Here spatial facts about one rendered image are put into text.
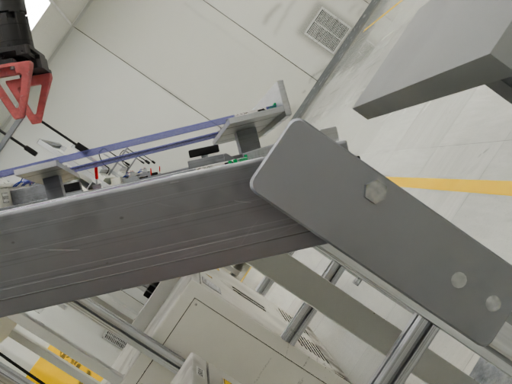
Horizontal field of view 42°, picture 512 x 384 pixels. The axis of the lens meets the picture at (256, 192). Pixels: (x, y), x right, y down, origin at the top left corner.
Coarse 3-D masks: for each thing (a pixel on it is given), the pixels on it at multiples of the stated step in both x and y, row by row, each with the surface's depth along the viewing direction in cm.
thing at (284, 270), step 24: (264, 264) 130; (288, 264) 131; (288, 288) 131; (312, 288) 132; (336, 288) 132; (336, 312) 132; (360, 312) 133; (360, 336) 133; (384, 336) 133; (432, 360) 135; (480, 360) 151
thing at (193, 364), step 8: (192, 360) 107; (200, 360) 109; (184, 368) 107; (192, 368) 102; (200, 368) 105; (208, 368) 108; (216, 368) 111; (176, 376) 110; (184, 376) 103; (192, 376) 98; (200, 376) 101; (208, 376) 104; (216, 376) 106; (224, 376) 109
